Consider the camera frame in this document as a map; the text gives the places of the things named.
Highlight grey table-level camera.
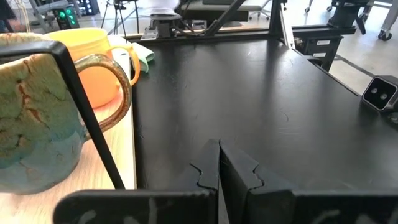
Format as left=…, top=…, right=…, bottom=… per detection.
left=361, top=75, right=398, bottom=113

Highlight orange plastic cup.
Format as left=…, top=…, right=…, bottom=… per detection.
left=46, top=27, right=141, bottom=109

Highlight black diagonal frame strut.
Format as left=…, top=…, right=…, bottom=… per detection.
left=203, top=0, right=247, bottom=37

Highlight black tripod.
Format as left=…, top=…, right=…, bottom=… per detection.
left=101, top=0, right=141, bottom=35

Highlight grey leg with caster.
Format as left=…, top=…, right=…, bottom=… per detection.
left=377, top=0, right=398, bottom=42

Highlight black control box white labels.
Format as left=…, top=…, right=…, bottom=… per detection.
left=294, top=35, right=345, bottom=72

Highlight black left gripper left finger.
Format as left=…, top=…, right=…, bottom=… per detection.
left=52, top=139, right=220, bottom=224

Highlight device with green lights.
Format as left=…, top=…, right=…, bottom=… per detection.
left=52, top=6, right=80, bottom=30

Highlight black pedestal base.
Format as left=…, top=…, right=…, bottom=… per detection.
left=327, top=0, right=371, bottom=35

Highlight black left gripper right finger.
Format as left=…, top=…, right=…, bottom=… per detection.
left=220, top=139, right=398, bottom=224

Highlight green cloth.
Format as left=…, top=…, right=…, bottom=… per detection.
left=130, top=42, right=155, bottom=73

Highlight brown green glazed ceramic mug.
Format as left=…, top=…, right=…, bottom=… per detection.
left=0, top=32, right=133, bottom=195

